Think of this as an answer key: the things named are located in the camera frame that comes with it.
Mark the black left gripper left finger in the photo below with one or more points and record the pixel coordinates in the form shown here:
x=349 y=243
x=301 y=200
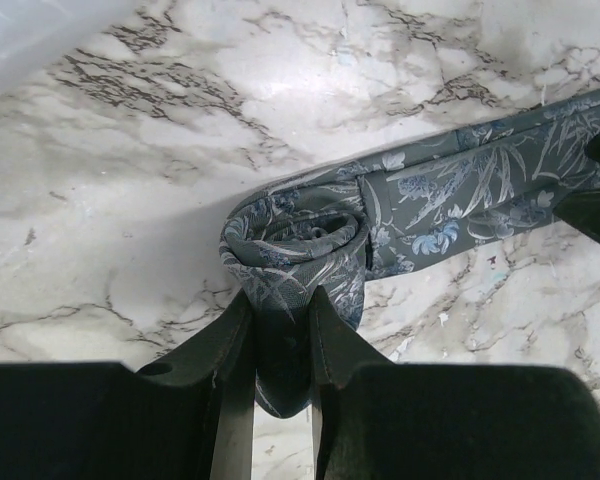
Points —
x=187 y=415

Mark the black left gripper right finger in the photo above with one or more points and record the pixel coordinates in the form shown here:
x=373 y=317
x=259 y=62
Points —
x=375 y=419

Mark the grey blue floral tie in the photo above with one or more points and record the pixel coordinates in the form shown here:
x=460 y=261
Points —
x=391 y=213

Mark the white plastic basket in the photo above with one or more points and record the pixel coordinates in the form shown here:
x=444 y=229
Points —
x=36 y=33

